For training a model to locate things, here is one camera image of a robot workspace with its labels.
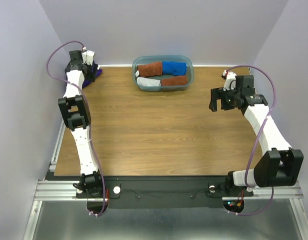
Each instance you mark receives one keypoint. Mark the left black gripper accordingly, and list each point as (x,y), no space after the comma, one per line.
(90,75)

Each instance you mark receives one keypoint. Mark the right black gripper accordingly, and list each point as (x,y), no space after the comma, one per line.
(218,93)

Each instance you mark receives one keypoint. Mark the purple towel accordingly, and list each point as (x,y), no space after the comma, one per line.
(86,83)

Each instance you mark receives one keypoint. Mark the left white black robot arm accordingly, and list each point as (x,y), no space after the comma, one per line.
(80,72)

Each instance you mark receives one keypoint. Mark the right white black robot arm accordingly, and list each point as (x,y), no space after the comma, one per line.
(280,164)

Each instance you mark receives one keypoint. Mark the lower brown rolled towel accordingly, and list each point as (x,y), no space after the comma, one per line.
(174,81)

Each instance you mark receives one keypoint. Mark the brown rolled towel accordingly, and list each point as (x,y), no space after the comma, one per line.
(174,81)
(151,69)

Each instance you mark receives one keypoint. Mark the blue rolled towel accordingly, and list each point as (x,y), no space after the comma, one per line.
(174,68)

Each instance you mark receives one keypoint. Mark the white rolled towel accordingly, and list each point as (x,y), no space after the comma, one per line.
(147,82)

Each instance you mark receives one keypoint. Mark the teal plastic bin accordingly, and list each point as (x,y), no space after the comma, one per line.
(154,58)

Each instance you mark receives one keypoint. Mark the upper brown rolled towel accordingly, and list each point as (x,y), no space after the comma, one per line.
(151,69)

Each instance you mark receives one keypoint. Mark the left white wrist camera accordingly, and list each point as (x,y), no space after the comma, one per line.
(87,56)

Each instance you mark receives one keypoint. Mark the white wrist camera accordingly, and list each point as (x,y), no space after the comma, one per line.
(230,80)
(87,56)

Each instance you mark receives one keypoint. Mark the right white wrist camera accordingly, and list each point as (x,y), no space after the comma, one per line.
(230,80)

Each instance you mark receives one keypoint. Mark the aluminium frame rail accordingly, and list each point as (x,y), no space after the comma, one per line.
(278,217)

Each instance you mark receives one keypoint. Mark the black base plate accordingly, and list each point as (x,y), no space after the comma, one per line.
(155,192)

